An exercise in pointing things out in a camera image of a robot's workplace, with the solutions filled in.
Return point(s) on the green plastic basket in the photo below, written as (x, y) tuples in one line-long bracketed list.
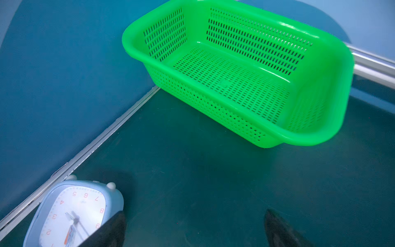
[(267, 78)]

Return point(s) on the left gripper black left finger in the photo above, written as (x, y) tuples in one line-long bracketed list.
[(110, 234)]

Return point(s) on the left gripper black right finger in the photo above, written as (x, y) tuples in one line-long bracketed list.
[(280, 234)]

